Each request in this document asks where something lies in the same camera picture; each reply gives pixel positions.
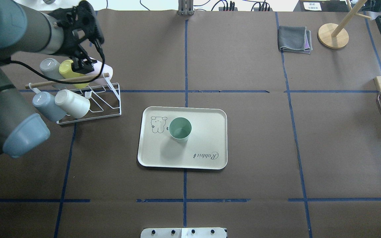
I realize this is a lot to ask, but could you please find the grey cup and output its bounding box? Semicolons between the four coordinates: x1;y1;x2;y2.
39;58;65;80

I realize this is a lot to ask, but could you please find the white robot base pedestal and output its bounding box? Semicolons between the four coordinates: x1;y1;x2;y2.
140;227;228;238

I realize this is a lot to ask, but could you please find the white wire cup rack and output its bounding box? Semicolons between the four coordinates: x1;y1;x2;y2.
28;80;122;125

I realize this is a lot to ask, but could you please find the light blue cup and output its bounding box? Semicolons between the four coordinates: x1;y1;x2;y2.
32;92;67;122

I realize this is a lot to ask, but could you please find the cream rabbit tray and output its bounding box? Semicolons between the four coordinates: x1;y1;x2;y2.
137;106;228;169

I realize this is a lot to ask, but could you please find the pink cup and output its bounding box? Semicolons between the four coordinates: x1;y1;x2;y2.
86;58;113;85

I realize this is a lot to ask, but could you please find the beige cup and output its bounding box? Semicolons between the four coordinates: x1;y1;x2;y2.
55;89;90;119

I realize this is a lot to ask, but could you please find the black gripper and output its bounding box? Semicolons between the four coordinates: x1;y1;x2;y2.
50;9;95;74

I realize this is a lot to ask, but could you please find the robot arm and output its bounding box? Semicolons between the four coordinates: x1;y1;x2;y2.
0;0;105;158

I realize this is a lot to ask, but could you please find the mint green cup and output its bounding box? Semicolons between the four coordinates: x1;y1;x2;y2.
168;117;192;143

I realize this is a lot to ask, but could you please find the aluminium frame post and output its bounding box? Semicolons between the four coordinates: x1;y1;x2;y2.
177;0;195;16

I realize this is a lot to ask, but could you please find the wooden mug tree stand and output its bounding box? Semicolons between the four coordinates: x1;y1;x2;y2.
317;0;372;49

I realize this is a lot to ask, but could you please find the grey folded cloth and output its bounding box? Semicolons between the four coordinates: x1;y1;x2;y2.
277;25;313;54

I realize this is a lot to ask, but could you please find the yellow cup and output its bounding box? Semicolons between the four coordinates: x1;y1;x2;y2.
59;59;89;89

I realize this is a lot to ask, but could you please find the wooden rack handle rod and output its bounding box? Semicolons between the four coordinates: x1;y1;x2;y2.
24;73;112;89

